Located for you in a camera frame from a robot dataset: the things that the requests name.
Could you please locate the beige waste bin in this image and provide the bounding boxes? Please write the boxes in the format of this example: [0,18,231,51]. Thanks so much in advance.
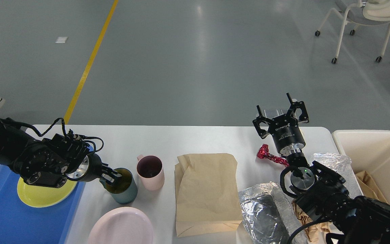
[332,130,390,204]

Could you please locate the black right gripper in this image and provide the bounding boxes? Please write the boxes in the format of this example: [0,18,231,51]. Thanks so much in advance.
[253,93,310,154]

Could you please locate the teal mug yellow inside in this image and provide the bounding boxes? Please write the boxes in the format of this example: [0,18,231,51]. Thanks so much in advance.
[99,168,138,204]

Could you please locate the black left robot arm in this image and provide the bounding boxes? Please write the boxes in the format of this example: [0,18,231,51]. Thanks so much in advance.
[0,118,123,188]

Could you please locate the red foil wrapper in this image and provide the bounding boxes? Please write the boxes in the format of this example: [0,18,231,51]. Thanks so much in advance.
[256,144,289,167]

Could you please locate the white chair on wheels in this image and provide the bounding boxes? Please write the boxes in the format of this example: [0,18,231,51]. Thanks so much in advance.
[315,0,390,64]

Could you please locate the pink mug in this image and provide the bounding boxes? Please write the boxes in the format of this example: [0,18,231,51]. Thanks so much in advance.
[136,155,165,191]

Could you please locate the blue plastic tray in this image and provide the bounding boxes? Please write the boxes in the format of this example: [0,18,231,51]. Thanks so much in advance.
[0,165,85,244]

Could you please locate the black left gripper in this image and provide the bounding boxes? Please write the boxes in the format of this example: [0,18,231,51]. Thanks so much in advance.
[66,153,122,186]

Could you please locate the yellow plate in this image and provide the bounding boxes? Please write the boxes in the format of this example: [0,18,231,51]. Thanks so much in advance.
[17,178,77,208]

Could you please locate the floor socket plates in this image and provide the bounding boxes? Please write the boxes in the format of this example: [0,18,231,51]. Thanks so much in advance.
[263,109,288,119]

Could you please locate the crumpled foil sheet right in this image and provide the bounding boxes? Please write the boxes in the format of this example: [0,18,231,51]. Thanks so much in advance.
[310,153,363,198]

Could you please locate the brown paper in bin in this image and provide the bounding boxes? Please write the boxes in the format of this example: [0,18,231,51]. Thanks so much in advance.
[355,170,388,203]

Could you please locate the white floor label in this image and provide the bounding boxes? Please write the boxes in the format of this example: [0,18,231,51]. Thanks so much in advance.
[55,37,68,44]

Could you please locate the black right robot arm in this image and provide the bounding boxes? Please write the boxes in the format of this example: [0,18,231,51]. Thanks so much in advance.
[253,93,390,244]

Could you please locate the crumpled brown paper ball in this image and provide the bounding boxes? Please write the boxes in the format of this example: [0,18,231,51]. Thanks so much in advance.
[291,200,332,244]

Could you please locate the pink plate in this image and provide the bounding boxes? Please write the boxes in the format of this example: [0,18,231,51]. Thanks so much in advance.
[87,207,154,244]

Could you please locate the brown paper bag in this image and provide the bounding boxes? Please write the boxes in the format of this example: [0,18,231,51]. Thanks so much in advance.
[174,153,242,238]

